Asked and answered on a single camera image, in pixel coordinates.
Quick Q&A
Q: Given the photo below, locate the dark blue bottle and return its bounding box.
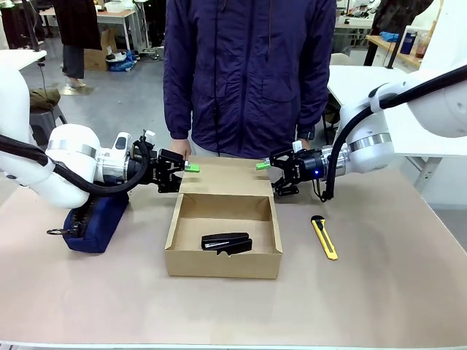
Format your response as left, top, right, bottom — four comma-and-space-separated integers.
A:
399, 30, 418, 56

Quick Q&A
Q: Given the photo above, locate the open brown cardboard box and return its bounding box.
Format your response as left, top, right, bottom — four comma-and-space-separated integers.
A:
164, 156, 284, 280

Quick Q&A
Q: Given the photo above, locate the bystander in black coat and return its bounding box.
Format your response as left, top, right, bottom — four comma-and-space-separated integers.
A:
52, 0, 104, 89

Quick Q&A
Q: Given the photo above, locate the person right forearm navy sleeve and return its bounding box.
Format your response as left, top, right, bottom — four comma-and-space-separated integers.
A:
163, 79, 195, 141

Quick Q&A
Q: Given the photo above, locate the yellow utility knife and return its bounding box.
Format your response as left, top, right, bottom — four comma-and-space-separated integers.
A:
310, 214, 339, 261

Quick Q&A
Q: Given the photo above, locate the bystander in dark clothes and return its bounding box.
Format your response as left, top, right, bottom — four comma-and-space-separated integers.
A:
371, 0, 436, 36

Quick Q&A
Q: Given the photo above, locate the wooden top white desk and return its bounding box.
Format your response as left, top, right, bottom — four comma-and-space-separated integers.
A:
38, 9, 142, 55

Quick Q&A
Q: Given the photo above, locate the person torso navy jacket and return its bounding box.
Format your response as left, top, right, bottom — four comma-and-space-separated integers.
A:
163, 0, 337, 160

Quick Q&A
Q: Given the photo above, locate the wooden bench black frame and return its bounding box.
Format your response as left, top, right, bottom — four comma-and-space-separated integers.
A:
363, 34, 425, 71

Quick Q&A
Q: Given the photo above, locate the olive green cloth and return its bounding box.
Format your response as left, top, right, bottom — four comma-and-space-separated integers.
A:
28, 87, 61, 111

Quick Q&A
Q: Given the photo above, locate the brown filled jar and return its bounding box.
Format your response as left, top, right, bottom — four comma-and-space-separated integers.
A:
414, 31, 432, 59

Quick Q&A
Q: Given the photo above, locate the person right hand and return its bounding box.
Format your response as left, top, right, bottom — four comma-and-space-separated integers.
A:
169, 136, 193, 162

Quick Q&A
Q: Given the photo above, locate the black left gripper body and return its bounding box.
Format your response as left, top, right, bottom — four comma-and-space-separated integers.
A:
126, 144, 162, 186

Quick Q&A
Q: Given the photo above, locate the white side table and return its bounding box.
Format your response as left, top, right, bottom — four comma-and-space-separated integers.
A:
10, 49, 49, 72

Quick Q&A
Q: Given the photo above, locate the black stapler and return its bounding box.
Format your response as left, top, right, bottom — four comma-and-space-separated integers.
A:
201, 231, 253, 256

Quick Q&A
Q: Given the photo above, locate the blue plastic bag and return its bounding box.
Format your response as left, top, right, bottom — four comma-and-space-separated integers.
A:
106, 50, 139, 73

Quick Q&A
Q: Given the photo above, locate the navy blue fabric pouch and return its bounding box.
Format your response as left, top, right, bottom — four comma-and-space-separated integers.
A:
46, 192, 131, 253

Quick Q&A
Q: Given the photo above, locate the brown cardboard carton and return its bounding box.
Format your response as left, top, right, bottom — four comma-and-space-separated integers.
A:
83, 28, 118, 72

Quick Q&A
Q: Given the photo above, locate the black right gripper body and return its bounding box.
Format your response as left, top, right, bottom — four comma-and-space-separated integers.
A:
296, 149, 330, 184

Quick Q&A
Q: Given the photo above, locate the person left forearm navy sleeve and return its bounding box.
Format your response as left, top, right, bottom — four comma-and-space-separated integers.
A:
296, 82, 331, 135

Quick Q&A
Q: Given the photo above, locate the black sleeved right arm cable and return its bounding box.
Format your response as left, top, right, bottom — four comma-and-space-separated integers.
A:
323, 64, 467, 203

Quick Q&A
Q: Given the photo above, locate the grey stool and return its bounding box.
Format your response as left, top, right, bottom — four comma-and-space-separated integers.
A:
28, 108, 69, 147

